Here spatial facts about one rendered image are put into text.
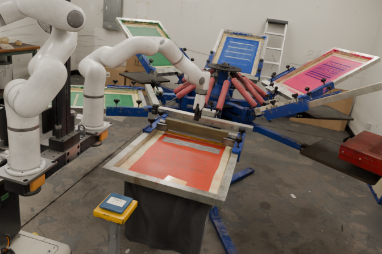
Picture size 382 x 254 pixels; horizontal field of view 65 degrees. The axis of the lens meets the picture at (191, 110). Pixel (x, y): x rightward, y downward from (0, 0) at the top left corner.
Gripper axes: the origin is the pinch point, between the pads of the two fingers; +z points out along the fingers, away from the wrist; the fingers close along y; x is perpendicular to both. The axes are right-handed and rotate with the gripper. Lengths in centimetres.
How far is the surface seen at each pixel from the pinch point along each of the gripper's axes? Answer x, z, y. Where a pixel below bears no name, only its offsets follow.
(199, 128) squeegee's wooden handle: 2.3, 7.3, 1.1
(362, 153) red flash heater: 96, 1, -2
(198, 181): 14, 16, 46
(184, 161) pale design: 2.6, 16.3, 30.1
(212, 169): 18.2, 16.2, 30.4
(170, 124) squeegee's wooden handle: -16.3, 9.0, 1.2
